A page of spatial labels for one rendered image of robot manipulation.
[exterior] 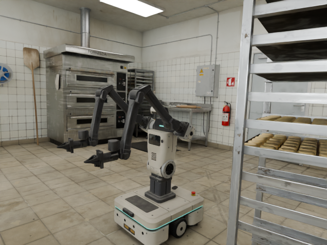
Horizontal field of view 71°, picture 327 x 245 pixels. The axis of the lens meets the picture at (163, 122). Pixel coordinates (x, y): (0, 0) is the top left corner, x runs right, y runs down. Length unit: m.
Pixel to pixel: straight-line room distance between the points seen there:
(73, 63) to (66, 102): 0.78
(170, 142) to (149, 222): 0.62
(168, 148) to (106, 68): 3.68
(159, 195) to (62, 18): 4.98
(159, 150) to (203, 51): 4.09
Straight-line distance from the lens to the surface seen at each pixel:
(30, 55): 5.72
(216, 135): 5.37
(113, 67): 5.38
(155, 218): 1.79
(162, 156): 1.86
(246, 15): 0.83
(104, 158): 1.38
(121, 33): 6.89
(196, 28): 5.94
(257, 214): 1.36
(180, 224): 2.00
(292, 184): 0.83
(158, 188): 1.98
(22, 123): 5.71
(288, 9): 0.84
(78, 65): 4.99
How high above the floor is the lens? 1.13
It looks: 7 degrees down
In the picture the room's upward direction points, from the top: 2 degrees clockwise
